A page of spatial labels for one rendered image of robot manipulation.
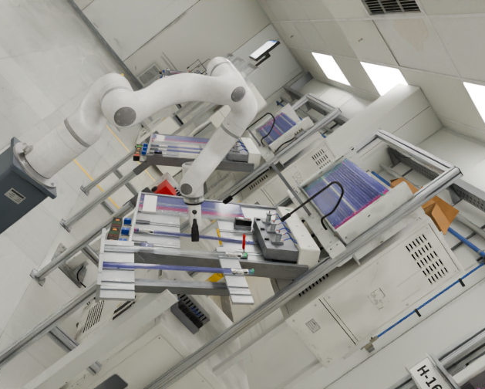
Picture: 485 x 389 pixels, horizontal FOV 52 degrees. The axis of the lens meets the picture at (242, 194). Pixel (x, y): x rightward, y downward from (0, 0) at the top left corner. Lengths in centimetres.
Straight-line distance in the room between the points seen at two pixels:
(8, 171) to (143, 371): 98
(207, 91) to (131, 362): 113
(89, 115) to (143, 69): 888
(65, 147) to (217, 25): 898
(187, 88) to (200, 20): 884
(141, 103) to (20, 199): 52
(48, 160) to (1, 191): 17
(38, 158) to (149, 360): 93
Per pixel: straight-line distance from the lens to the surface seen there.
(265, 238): 204
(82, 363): 187
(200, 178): 189
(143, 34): 1055
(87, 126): 170
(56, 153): 173
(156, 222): 221
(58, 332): 206
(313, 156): 340
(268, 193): 340
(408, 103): 547
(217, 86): 171
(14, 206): 182
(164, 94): 170
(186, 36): 1053
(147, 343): 211
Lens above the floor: 136
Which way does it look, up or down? 5 degrees down
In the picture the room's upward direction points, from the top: 53 degrees clockwise
